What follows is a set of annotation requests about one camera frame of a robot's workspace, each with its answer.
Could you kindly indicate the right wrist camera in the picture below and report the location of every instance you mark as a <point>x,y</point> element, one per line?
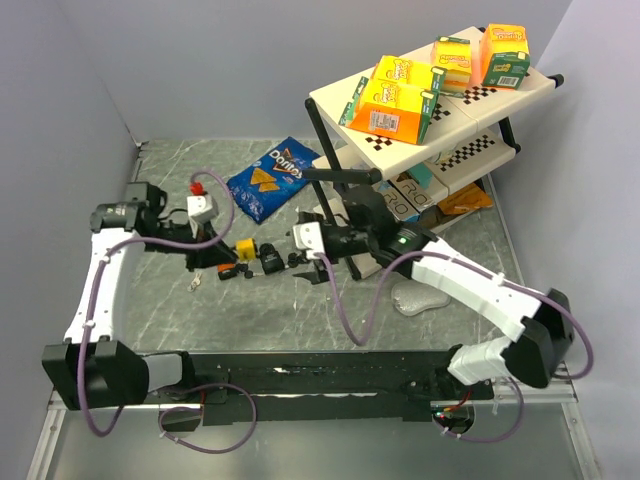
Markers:
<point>308,239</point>

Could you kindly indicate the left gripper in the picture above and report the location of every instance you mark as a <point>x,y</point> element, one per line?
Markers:
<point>210,256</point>

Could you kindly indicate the front orange yellow carton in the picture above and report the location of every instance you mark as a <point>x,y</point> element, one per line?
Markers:
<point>397,111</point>

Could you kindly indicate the black frame beige shelf rack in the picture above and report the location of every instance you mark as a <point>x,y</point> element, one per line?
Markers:
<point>469,136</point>

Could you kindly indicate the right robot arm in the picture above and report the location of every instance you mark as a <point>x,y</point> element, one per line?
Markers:
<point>536,330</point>

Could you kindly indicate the teal box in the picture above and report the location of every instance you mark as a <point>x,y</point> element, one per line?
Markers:
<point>421,174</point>

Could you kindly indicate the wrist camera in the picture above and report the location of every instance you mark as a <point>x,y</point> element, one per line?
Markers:
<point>308,239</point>
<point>202,209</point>

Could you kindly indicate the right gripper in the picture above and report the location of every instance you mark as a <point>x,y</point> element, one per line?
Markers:
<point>315,277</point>

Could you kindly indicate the yellow padlock key bunch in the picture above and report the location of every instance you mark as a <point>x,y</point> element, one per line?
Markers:
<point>195,282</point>

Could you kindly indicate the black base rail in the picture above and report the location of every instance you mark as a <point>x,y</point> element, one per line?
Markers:
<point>308,385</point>

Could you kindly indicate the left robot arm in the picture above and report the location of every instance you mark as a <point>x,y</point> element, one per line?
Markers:
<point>92,367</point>

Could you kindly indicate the blue Doritos chip bag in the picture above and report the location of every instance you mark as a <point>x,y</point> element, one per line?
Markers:
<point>272,180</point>

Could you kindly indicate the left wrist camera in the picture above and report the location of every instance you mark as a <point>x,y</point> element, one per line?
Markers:
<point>202,209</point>

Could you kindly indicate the black padlock key bunch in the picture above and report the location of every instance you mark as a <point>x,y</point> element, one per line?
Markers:
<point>294,260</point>

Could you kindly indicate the orange flat packet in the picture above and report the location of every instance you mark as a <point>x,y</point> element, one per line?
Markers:
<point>468,199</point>

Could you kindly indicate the orange padlock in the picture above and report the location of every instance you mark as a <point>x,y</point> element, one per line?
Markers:
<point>227,271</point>

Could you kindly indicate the rear yellow carton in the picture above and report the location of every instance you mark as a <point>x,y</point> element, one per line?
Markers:
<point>410,72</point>

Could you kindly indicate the small yellow green carton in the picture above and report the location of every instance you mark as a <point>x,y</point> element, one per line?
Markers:
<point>454,55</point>

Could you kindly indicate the orange padlock key bunch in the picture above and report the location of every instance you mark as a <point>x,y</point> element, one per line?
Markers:
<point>245,271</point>

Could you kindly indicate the tall orange green carton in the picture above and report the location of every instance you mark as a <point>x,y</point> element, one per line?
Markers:
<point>505,56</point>

